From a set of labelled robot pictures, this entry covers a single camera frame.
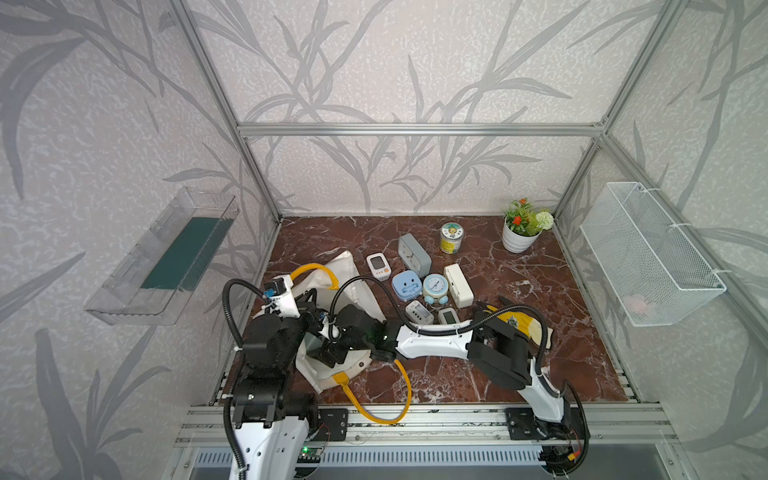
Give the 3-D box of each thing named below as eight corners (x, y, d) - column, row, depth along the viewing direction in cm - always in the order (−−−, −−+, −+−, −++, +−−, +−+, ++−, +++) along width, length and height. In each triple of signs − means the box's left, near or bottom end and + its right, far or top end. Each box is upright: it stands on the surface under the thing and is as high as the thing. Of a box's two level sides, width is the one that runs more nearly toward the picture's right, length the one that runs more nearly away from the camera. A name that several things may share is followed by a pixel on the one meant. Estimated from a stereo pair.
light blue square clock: (392, 300, 98) (391, 295, 95) (392, 276, 104) (392, 270, 101) (422, 300, 98) (423, 295, 95) (421, 276, 104) (422, 270, 101)
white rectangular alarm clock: (454, 310, 96) (457, 300, 91) (441, 276, 104) (442, 265, 99) (471, 306, 97) (474, 296, 92) (456, 272, 105) (459, 262, 100)
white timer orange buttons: (379, 283, 102) (378, 278, 99) (365, 261, 108) (364, 255, 106) (395, 276, 104) (394, 271, 101) (380, 254, 110) (380, 248, 108)
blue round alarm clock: (423, 304, 96) (424, 299, 93) (422, 279, 103) (423, 273, 100) (448, 304, 96) (450, 299, 93) (446, 279, 103) (447, 273, 100)
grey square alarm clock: (421, 282, 103) (422, 266, 95) (397, 255, 110) (396, 238, 102) (433, 275, 105) (435, 258, 97) (408, 249, 112) (408, 231, 104)
